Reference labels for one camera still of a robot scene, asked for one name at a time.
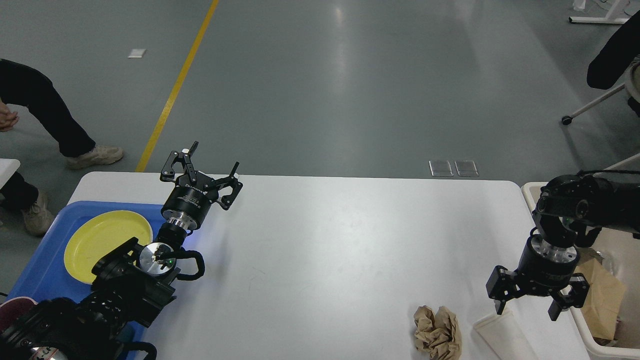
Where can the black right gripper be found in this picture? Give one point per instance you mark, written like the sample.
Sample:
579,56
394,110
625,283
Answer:
544,270

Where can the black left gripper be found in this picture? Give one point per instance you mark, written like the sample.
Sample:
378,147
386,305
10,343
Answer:
195,192

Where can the white paper cup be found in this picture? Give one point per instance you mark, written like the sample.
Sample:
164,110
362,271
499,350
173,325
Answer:
505,337

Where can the brown paper bag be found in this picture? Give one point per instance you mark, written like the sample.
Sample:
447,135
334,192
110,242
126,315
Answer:
603,301

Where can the brown paper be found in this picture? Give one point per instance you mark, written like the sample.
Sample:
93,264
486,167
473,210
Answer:
437,333

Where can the yellow plate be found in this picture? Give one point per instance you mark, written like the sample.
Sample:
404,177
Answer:
100,235

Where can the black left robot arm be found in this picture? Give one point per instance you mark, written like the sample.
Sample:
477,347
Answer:
133,282

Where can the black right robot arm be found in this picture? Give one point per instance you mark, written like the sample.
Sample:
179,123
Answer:
569,214

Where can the cream plastic bin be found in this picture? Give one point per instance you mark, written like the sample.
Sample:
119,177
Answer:
621,253

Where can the silver floor socket plates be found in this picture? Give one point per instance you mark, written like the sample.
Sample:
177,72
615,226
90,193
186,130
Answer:
447,169

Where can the blue plastic tray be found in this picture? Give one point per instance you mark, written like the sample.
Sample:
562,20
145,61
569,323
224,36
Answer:
45,277

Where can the white side table corner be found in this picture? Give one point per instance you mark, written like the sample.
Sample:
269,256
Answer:
8,167

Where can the person in black trousers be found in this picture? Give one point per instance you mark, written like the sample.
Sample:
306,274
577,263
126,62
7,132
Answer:
27,87

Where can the pink mug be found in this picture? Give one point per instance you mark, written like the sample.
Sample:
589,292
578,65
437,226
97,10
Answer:
13,309

